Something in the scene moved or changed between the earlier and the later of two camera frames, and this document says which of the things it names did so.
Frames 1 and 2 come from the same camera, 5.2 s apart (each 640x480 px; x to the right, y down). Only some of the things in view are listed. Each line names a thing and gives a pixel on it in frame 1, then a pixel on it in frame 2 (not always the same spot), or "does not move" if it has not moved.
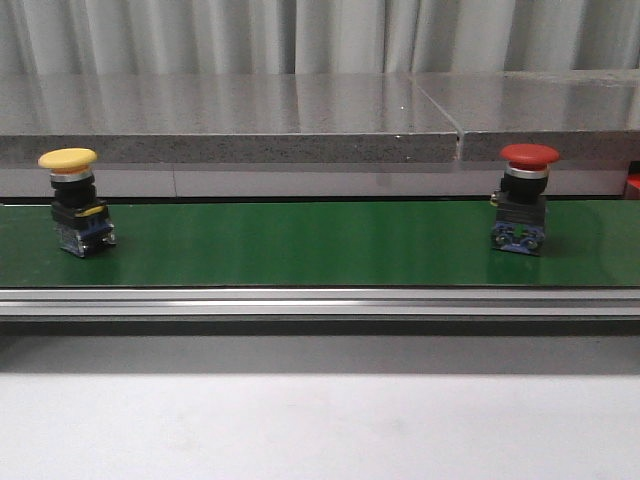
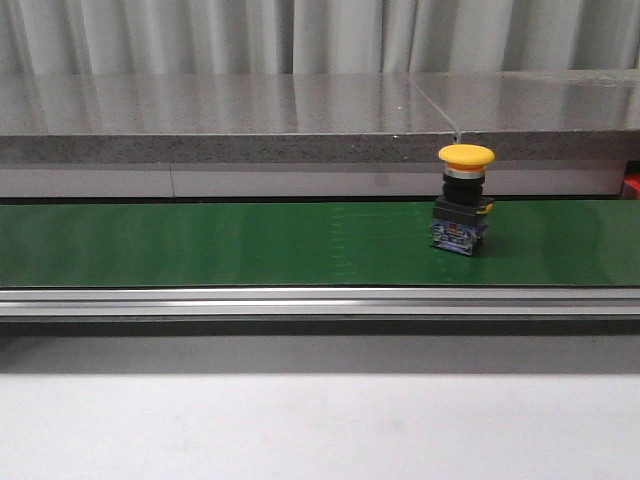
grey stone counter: [320, 135] does not move
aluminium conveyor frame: [314, 311] does not move
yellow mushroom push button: [83, 222] to [460, 215]
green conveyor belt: [322, 244] does not move
